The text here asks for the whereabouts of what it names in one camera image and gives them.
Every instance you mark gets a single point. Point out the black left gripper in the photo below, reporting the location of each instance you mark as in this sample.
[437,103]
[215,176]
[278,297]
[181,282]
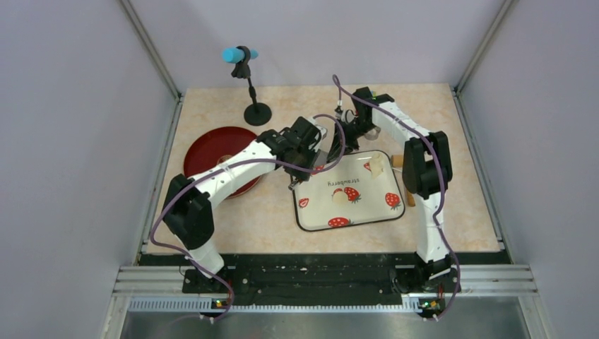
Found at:
[299,173]

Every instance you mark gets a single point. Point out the wooden dough roller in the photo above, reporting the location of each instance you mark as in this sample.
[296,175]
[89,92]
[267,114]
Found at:
[397,164]

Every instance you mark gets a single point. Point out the dough scrap piece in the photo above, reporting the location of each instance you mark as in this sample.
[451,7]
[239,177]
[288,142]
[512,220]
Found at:
[376,165]

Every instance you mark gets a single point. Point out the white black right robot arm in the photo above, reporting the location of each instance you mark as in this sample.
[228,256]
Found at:
[426,169]

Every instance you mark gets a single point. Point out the metal scraper wooden handle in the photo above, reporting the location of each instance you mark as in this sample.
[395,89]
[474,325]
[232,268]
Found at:
[294,184]

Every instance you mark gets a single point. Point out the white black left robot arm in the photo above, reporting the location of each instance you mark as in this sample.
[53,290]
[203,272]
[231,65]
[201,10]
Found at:
[190,202]

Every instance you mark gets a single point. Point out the blue toy microphone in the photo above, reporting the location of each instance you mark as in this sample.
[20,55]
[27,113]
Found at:
[235,55]

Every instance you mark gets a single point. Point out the white dough lump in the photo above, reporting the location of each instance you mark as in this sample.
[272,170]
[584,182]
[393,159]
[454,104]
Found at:
[339,197]

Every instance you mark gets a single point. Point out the white strawberry print tray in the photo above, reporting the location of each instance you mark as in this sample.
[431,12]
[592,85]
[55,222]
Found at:
[370,200]

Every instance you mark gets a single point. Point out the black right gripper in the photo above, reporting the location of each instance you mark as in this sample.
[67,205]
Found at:
[337,143]

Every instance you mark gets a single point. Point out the aluminium frame rail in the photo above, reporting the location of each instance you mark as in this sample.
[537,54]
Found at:
[495,301]

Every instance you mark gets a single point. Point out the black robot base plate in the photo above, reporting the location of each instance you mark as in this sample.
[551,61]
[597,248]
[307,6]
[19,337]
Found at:
[325,279]

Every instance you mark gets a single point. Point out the dark red round plate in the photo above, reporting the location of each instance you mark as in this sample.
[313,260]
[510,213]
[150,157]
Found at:
[215,147]

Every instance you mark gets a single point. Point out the black microphone stand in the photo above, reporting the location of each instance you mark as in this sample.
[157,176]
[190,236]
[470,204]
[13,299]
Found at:
[257,113]

